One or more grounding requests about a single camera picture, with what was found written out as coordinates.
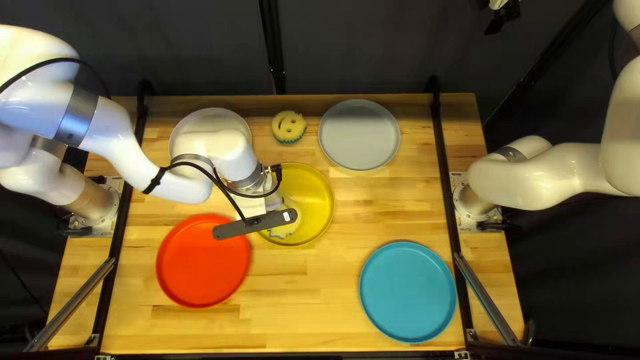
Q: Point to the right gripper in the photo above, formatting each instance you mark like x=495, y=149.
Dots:
x=498, y=4

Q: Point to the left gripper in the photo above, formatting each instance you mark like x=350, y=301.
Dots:
x=260, y=202

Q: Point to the yellow smiling face sponge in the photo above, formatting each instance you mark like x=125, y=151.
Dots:
x=287, y=231
x=289, y=127

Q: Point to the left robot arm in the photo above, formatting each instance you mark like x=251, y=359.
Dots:
x=115, y=145

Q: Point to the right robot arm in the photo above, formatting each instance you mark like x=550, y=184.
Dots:
x=550, y=170

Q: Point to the yellow round plate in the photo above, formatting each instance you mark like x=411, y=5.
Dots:
x=312, y=200

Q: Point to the orange round plate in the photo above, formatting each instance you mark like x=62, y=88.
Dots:
x=200, y=262

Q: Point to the grey round plate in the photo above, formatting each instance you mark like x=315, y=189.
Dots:
x=359, y=135
x=210, y=120

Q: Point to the teal round plate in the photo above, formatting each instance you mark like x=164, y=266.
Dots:
x=407, y=292

